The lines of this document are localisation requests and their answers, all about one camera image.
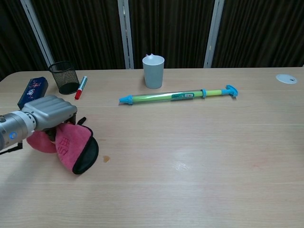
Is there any dark blue printed box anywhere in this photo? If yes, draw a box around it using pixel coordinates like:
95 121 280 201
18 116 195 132
17 76 49 110

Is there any white round table grommet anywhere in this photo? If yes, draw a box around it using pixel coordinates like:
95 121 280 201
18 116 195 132
275 74 298 84

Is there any green and blue water squirter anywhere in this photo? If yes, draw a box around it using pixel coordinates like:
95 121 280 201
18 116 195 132
118 85 239 105

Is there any dark pleated curtain panel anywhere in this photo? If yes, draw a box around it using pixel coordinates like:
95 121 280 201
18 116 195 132
0 0 49 81
128 0 216 69
212 0 304 68
30 0 126 71

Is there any white plastic cup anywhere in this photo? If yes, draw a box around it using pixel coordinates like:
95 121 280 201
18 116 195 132
142 54 165 89

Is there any black mesh pen holder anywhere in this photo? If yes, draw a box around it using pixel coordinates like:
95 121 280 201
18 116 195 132
48 61 80 95

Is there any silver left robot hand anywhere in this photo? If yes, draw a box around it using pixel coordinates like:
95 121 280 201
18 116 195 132
21 95 78 141

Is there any red and green marker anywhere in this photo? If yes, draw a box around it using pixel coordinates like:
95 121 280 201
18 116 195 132
75 76 88 100

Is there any grey partition post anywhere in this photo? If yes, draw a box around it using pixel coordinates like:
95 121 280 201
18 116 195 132
117 0 135 70
20 0 55 68
203 0 225 69

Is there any pink cloth with black trim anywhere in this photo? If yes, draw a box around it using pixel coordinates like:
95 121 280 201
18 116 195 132
26 117 99 175

